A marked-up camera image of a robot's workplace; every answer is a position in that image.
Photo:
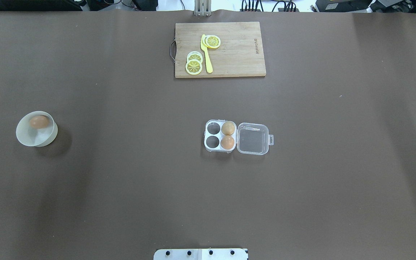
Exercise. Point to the clear plastic egg box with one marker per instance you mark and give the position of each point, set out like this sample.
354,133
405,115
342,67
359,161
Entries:
250,138

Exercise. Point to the brown egg from bowl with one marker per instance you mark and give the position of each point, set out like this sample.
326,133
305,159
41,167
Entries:
39,122

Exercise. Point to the brown egg far cell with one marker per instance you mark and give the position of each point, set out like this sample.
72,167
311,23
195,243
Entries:
228,128

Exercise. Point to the brown egg cell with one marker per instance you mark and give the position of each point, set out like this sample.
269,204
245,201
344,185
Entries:
227,142
228,128

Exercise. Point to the brown egg near cell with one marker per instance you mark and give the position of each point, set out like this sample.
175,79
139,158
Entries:
227,142

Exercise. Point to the lemon slice front pair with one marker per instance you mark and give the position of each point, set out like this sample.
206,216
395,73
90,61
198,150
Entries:
194,67

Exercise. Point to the lemon slice pair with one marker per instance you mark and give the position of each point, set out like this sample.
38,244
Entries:
194,55
194,67

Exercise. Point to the yellow plastic knife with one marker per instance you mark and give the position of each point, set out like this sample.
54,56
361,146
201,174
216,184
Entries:
208,65

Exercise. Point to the lemon slice back pair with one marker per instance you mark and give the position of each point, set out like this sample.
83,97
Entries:
194,55

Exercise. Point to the wooden cutting board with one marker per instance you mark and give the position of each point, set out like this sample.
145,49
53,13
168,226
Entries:
241,53

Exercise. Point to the lemon slice by knife tip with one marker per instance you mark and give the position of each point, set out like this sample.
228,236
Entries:
212,41

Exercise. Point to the white round bowl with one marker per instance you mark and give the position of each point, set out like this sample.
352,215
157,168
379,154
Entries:
36,137

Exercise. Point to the aluminium frame post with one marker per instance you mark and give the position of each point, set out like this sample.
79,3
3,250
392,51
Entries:
202,8

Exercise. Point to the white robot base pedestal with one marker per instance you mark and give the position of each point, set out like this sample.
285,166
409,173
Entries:
202,254

